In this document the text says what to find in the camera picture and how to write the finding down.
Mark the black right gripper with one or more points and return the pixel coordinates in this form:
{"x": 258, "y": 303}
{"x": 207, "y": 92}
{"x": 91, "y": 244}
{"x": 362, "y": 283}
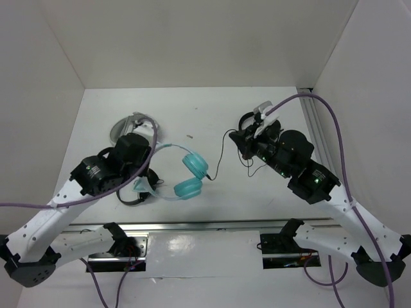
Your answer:
{"x": 243, "y": 139}

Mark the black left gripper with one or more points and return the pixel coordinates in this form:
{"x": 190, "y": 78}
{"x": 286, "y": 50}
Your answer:
{"x": 148, "y": 153}

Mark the teal cat-ear headphones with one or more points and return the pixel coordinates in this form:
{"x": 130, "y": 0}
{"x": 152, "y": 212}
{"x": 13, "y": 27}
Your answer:
{"x": 185, "y": 190}

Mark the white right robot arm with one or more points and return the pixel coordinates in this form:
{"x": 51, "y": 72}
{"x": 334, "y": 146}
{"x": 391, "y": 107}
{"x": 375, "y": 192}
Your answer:
{"x": 377, "y": 251}

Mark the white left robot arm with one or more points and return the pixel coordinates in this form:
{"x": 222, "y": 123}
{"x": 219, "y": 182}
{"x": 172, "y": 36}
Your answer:
{"x": 33, "y": 252}

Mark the large black headset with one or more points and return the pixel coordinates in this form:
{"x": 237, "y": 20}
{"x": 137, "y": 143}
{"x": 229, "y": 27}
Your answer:
{"x": 276, "y": 126}

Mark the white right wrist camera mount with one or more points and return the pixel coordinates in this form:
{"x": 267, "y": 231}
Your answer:
{"x": 267, "y": 116}

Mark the aluminium table edge rail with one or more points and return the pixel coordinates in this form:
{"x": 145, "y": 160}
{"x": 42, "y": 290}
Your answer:
{"x": 203, "y": 225}

